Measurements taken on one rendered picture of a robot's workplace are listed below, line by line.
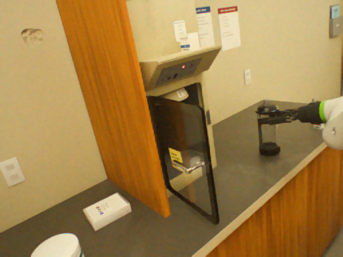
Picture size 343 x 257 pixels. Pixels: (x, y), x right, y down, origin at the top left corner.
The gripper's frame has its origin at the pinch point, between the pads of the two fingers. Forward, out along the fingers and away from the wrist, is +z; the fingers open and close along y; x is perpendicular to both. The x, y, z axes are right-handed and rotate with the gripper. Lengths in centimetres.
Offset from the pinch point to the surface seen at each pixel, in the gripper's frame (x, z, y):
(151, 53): -42, 4, 51
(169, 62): -37, -6, 52
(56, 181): -4, 58, 88
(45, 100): -41, 49, 81
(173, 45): -43, 4, 40
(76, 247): 4, 0, 99
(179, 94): -24.6, 10.1, 39.5
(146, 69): -37, 0, 57
